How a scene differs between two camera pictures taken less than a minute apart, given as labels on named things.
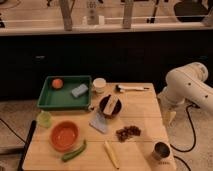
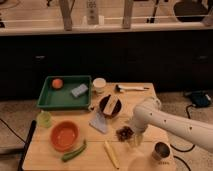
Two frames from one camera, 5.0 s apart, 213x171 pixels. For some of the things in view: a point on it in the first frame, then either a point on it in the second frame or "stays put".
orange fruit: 57,83 stays put
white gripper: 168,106 → 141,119
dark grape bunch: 126,132 stays put
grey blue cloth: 99,123 stays put
